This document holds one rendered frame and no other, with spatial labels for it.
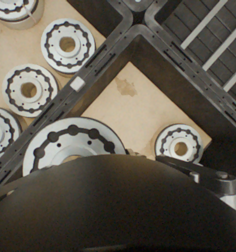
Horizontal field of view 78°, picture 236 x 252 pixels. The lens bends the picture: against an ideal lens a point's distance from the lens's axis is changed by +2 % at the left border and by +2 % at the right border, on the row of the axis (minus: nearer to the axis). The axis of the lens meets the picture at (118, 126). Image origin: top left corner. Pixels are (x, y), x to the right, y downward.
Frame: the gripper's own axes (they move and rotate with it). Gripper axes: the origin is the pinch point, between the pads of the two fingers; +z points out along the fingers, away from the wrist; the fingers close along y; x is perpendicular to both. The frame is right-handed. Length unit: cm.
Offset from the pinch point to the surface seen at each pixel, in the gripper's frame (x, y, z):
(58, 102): 7.7, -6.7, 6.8
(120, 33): 17.9, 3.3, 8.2
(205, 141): -2.1, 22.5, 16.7
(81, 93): 8.7, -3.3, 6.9
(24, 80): 12.9, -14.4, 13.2
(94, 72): 11.7, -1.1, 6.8
